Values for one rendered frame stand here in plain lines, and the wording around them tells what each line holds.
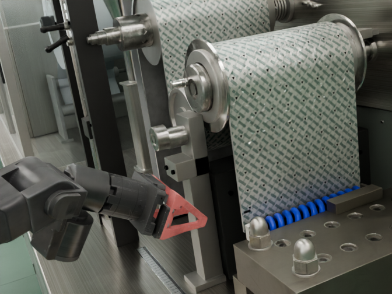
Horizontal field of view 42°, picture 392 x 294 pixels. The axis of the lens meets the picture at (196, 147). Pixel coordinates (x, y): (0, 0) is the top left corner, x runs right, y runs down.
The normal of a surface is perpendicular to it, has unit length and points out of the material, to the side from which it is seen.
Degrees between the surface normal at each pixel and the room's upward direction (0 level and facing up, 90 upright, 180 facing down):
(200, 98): 90
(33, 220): 112
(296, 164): 90
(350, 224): 0
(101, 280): 0
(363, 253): 0
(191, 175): 90
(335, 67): 90
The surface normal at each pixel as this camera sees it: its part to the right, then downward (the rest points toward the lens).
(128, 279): -0.15, -0.95
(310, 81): 0.42, 0.21
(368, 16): -0.90, 0.25
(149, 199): -0.84, -0.26
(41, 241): -0.57, 0.02
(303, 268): -0.57, 0.32
